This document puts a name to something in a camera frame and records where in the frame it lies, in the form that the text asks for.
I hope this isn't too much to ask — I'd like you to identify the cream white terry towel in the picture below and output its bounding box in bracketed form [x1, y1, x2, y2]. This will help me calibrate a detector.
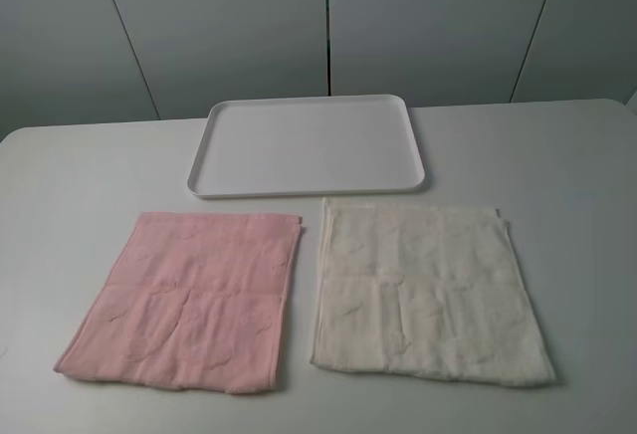
[310, 198, 557, 387]

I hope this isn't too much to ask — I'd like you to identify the pink terry towel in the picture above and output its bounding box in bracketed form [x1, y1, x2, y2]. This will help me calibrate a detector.
[54, 212, 302, 395]

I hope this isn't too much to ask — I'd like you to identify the white rectangular plastic tray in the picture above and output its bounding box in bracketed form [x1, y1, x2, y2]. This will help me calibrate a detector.
[187, 95, 426, 199]

